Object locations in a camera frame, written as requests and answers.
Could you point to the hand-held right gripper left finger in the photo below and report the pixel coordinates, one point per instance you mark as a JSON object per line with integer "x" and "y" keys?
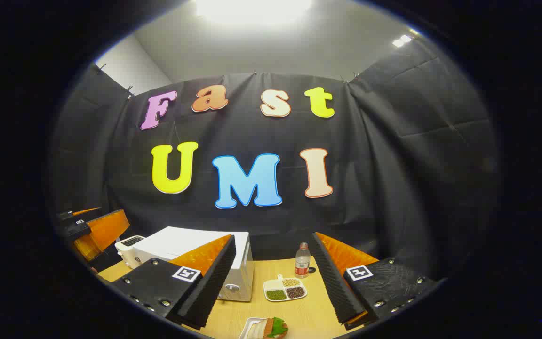
{"x": 210, "y": 292}

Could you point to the small ceiling light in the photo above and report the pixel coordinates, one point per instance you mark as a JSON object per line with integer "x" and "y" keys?
{"x": 402, "y": 40}

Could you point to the clear bottle with red label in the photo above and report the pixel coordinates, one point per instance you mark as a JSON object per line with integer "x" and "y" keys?
{"x": 302, "y": 261}

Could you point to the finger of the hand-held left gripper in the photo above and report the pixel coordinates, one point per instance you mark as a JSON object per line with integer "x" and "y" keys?
{"x": 104, "y": 231}
{"x": 66, "y": 217}

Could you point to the large ceiling light panel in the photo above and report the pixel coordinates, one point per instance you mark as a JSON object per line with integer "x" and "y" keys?
{"x": 252, "y": 9}

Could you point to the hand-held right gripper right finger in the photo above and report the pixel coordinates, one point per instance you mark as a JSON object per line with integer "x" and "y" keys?
{"x": 337, "y": 287}

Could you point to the white microwave oven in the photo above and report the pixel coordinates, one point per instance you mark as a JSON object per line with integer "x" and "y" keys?
{"x": 181, "y": 240}

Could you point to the white toaster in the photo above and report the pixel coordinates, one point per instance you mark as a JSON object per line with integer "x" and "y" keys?
{"x": 127, "y": 249}

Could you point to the black backdrop cloth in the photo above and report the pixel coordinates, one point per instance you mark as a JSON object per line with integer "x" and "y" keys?
{"x": 393, "y": 165}

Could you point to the white divided dish of beans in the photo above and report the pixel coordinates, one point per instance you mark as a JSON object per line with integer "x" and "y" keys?
{"x": 285, "y": 288}

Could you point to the white rectangular plate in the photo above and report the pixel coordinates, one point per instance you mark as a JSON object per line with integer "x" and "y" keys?
{"x": 248, "y": 329}

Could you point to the sandwich with green lettuce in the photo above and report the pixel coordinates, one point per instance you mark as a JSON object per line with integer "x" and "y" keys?
{"x": 274, "y": 328}

